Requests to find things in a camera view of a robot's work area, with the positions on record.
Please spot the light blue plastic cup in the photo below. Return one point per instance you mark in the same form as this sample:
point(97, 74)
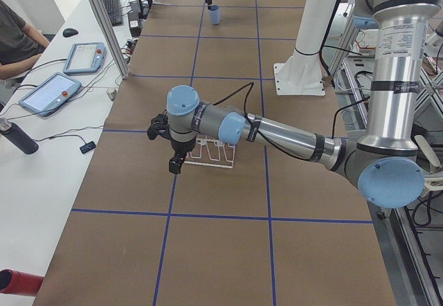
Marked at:
point(214, 14)

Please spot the small black device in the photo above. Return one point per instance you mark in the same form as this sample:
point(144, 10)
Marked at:
point(87, 147)

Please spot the black keyboard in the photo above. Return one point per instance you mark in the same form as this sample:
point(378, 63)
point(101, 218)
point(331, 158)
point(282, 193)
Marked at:
point(114, 11)

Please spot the far teach pendant tablet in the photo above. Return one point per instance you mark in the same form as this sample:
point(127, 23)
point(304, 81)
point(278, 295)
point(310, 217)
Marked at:
point(85, 58)

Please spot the teach pendant tablet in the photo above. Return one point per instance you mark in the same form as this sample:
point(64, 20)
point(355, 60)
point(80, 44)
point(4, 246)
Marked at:
point(85, 58)
point(50, 95)

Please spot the near teach pendant tablet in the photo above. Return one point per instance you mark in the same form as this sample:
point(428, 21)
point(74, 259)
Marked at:
point(50, 95)

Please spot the black computer mouse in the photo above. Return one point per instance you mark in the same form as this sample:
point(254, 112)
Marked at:
point(69, 32)

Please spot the black water bottle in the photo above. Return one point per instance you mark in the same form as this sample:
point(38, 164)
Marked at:
point(18, 137)

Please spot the seated person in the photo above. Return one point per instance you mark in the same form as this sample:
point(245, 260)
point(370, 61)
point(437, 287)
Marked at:
point(21, 44)

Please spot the red cylinder tube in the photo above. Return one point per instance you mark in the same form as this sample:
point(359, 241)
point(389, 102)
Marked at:
point(20, 283)

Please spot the white office chair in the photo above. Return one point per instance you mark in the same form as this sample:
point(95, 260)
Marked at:
point(429, 160)

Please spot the white wire cup rack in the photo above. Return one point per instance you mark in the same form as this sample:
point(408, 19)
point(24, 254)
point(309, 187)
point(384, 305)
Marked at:
point(211, 152)

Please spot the aluminium frame post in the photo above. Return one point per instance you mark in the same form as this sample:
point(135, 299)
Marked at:
point(104, 23)

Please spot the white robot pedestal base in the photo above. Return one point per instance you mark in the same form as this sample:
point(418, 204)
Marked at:
point(301, 74)

